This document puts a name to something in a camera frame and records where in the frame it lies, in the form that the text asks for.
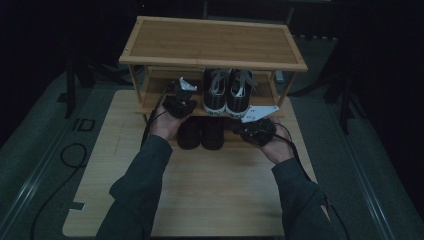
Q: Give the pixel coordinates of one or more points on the dark metal stand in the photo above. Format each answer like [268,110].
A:
[70,90]

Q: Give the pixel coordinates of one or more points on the person's right hand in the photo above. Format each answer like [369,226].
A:
[278,151]

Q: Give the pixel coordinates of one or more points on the wooden shoe rack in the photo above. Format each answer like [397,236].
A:
[213,43]

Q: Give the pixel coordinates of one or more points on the black canvas sneaker white sole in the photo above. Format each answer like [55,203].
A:
[240,96]
[215,96]

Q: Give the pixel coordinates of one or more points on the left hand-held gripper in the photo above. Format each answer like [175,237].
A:
[180,103]

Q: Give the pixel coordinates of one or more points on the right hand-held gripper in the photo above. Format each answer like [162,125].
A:
[258,131]

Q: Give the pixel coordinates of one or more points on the plain black shoe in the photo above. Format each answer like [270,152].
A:
[189,135]
[212,135]

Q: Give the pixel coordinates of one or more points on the person's left hand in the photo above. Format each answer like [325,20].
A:
[165,125]

